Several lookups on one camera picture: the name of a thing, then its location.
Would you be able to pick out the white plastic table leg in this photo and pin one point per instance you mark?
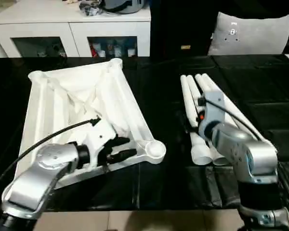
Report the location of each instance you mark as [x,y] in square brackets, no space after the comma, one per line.
[201,83]
[187,101]
[245,118]
[193,89]

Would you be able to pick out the white plastic table top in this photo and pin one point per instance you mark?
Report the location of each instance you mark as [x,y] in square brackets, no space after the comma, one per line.
[62,101]

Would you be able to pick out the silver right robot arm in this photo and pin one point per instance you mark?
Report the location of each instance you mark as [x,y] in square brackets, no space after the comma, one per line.
[255,158]

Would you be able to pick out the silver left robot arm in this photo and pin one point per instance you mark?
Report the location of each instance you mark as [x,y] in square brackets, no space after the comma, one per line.
[38,173]

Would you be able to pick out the black table mat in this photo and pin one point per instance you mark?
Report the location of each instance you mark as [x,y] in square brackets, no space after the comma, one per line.
[159,96]

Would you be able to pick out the grey cushion with metal fittings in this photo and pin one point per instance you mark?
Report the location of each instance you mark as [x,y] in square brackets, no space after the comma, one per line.
[255,33]

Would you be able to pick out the white glass-door cabinet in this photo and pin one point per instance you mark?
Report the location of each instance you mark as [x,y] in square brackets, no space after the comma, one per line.
[74,29]

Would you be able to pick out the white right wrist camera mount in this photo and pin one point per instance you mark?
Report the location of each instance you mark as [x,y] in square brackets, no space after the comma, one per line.
[214,108]

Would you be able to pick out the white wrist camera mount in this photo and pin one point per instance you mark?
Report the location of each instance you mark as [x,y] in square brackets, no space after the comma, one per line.
[214,108]
[98,137]

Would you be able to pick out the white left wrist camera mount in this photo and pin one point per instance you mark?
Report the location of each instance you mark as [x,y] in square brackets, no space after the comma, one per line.
[98,137]

